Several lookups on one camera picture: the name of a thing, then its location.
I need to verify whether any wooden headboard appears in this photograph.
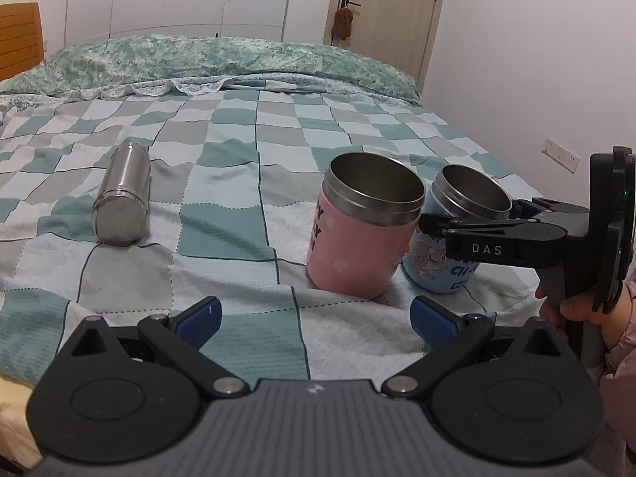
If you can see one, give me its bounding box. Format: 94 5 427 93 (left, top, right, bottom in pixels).
0 2 44 80

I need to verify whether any pink sleeve forearm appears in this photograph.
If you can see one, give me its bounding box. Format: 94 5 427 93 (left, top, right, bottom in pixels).
598 273 635 476

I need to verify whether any white wall socket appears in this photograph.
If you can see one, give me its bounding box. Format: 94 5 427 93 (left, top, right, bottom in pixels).
542 138 580 173

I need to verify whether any beige room door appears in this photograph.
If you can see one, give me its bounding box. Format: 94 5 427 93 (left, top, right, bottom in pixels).
324 0 443 88

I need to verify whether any blue cartoon print cup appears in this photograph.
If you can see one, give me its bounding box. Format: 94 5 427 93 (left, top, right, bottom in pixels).
401 163 513 296

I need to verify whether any green checkered bed blanket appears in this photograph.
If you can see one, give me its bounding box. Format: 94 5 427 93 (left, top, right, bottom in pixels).
1 82 536 384

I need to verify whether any person's right hand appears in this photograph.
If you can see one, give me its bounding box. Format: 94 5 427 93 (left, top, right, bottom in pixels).
536 283 632 349

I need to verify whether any green floral quilt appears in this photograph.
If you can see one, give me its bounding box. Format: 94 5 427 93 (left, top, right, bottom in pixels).
1 35 419 103

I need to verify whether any pink steel cup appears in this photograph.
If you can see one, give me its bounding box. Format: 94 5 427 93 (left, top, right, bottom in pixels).
306 152 425 299

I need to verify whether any brown plush toy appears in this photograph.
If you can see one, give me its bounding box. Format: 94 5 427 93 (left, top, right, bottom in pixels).
331 6 354 41

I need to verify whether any stainless steel bottle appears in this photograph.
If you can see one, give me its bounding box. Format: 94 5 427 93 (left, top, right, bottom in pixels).
92 141 151 246

